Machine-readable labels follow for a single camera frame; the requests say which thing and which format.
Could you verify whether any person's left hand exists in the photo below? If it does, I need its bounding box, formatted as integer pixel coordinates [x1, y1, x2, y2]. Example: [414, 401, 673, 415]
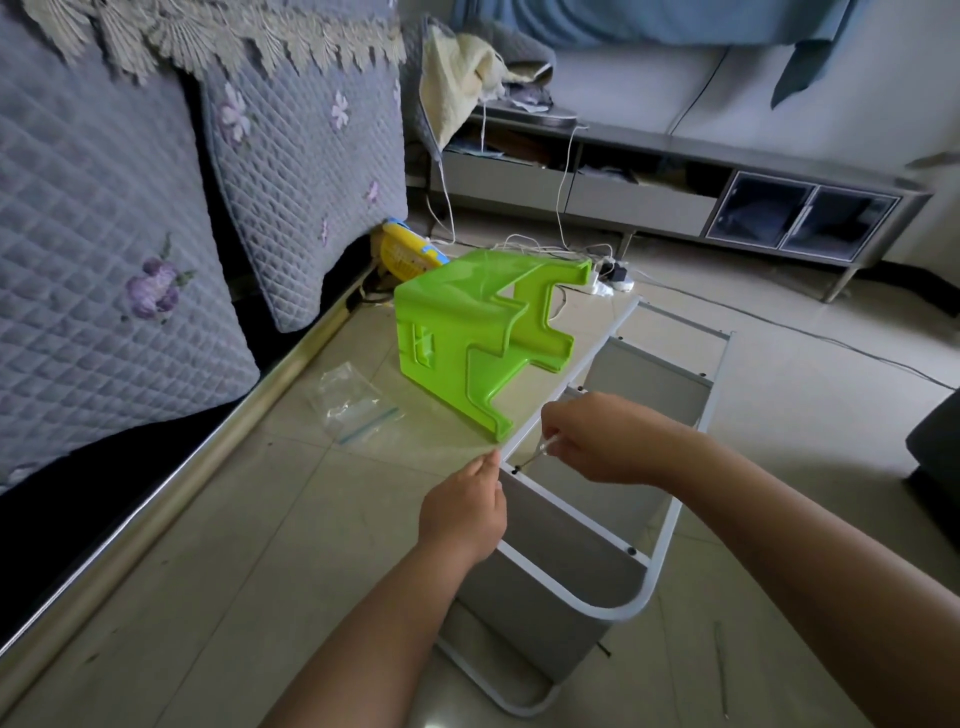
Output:
[417, 450, 509, 569]

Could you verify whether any person's right hand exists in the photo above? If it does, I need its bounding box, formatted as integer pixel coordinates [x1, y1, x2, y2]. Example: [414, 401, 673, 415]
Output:
[540, 390, 684, 486]

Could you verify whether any white wooden board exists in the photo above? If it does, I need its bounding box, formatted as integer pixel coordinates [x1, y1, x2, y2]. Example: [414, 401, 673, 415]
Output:
[592, 333, 716, 429]
[517, 427, 677, 549]
[457, 517, 647, 684]

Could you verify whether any white metal frame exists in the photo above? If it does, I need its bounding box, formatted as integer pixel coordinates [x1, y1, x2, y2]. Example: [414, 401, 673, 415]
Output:
[435, 630, 564, 719]
[492, 292, 734, 624]

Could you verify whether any clear plastic screw bag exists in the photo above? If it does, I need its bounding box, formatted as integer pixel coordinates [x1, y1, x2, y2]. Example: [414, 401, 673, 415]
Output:
[307, 360, 404, 447]

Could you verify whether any person's right forearm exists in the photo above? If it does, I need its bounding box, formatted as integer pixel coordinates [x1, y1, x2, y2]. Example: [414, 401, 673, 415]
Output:
[660, 435, 960, 728]

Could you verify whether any person's left forearm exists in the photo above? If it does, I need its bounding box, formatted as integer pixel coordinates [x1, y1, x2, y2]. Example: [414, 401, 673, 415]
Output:
[262, 540, 482, 728]

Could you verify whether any white power strip with plugs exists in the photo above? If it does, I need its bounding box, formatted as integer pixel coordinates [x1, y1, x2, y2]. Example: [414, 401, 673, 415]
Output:
[592, 259, 635, 297]

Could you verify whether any green plastic stool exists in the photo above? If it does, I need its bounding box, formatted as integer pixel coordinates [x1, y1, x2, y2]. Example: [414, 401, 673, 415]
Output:
[393, 247, 599, 444]

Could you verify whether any grey marble TV cabinet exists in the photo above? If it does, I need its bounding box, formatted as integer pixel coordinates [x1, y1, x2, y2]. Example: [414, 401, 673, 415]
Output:
[420, 105, 932, 302]

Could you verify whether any yellow plastic basket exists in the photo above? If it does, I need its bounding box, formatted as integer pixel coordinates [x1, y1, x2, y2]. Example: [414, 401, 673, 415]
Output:
[372, 217, 452, 284]

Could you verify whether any grey sofa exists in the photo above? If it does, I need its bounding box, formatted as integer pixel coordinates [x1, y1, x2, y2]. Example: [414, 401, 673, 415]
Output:
[904, 387, 960, 549]

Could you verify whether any pile of pale cloth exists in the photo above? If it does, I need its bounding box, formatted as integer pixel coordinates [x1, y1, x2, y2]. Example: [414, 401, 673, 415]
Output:
[417, 22, 557, 152]

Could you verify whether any blue cloth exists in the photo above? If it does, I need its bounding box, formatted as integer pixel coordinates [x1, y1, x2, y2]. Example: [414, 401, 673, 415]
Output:
[450, 0, 872, 107]

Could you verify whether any grey textured furniture cover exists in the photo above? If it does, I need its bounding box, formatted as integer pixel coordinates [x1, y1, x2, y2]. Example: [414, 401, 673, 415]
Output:
[0, 0, 410, 489]

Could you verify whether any tangle of white cables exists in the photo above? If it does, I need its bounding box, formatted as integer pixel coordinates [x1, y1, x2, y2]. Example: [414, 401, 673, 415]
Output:
[427, 112, 632, 299]

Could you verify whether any long dark cable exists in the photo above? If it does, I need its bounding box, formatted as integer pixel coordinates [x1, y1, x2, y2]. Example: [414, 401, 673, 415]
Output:
[630, 277, 960, 389]

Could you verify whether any chrome metal base rail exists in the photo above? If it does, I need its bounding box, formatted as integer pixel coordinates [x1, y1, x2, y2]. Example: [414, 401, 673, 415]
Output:
[0, 262, 377, 707]

